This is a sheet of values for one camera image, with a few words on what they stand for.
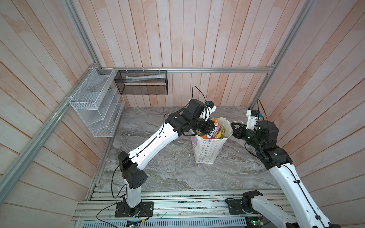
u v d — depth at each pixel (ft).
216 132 2.35
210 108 2.02
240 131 1.98
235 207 2.40
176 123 1.64
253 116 1.98
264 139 1.66
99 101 2.18
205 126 2.01
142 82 3.41
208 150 2.59
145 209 2.40
